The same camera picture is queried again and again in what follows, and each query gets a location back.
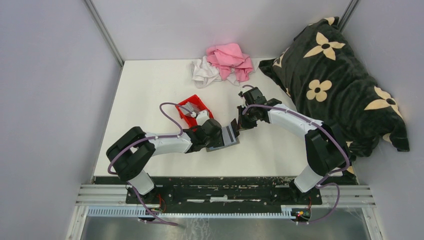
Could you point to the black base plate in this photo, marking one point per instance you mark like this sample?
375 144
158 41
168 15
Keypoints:
227 195

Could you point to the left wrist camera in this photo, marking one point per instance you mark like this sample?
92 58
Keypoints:
202 117

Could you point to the pink cloth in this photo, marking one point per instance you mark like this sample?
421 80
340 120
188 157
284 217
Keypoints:
228 58

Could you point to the aluminium rail frame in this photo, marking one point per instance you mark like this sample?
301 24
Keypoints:
102 211

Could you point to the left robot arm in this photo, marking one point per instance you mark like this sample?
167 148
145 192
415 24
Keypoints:
130 154

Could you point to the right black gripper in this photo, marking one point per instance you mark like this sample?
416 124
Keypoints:
243 125

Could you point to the red plastic bin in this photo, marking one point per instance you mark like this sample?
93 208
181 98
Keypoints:
191 122

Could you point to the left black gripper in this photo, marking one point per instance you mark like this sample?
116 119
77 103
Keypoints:
214 142

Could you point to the grey card holder wallet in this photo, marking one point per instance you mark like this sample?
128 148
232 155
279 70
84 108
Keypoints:
220 145

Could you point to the stack of cards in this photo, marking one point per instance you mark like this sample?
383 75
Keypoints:
190 109

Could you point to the white cloth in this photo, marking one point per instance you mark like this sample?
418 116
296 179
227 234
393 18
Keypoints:
203 73

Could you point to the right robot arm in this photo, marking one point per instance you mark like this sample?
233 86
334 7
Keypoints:
326 150

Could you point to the black floral pillow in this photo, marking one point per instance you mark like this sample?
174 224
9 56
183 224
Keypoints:
322 76

